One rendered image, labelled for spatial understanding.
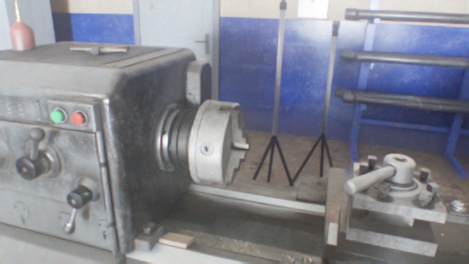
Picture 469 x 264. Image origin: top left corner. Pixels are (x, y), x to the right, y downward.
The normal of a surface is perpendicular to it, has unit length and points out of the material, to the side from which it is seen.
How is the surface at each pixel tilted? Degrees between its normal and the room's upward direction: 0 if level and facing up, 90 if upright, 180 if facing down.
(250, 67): 90
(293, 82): 90
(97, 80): 45
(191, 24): 90
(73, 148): 90
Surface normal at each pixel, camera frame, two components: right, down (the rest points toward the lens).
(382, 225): 0.02, -0.93
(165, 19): -0.28, 0.33
